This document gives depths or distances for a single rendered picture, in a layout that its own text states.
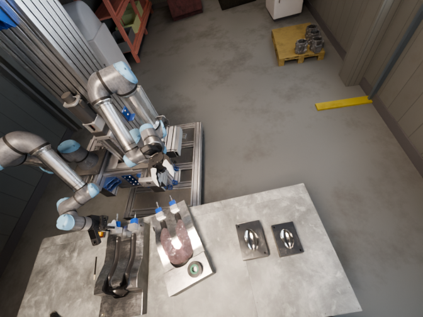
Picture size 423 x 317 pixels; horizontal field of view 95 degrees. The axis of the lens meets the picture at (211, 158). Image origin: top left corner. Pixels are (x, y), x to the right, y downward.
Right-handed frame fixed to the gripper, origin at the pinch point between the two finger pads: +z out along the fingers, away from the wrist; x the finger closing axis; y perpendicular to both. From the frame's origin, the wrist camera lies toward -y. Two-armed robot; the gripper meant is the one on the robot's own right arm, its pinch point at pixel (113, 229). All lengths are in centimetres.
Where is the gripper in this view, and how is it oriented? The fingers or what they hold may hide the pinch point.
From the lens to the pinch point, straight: 150.1
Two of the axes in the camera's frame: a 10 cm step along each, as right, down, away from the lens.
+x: -9.3, 2.9, 2.1
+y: -1.7, -8.8, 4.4
